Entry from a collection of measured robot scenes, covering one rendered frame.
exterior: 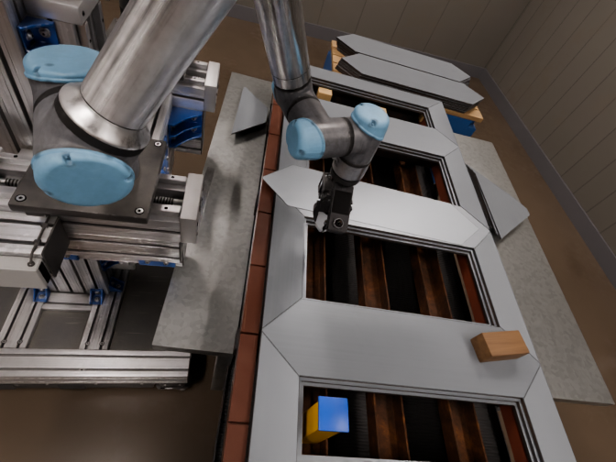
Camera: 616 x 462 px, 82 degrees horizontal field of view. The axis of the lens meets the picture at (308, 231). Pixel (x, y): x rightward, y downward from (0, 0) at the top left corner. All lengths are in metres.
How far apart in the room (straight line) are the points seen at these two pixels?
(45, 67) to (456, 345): 0.99
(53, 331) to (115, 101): 1.18
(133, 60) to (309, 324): 0.63
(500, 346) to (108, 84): 0.96
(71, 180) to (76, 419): 1.24
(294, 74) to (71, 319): 1.21
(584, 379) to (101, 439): 1.61
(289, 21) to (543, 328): 1.16
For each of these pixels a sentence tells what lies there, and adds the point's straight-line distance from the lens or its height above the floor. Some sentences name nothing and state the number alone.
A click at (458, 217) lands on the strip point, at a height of 0.84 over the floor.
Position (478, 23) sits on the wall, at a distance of 4.60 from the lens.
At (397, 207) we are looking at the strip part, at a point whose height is 0.84.
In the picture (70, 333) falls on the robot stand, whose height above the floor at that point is 0.21.
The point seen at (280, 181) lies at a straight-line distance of 1.10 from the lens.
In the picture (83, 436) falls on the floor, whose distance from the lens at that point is 1.67.
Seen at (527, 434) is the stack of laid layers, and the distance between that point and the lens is 1.08.
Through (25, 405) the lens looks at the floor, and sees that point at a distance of 1.75.
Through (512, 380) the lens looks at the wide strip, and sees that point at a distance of 1.09.
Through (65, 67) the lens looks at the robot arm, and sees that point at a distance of 0.65.
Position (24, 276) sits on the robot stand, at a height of 0.93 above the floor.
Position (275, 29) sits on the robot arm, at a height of 1.35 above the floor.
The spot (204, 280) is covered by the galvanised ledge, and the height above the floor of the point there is 0.68.
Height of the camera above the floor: 1.61
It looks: 50 degrees down
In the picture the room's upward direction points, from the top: 24 degrees clockwise
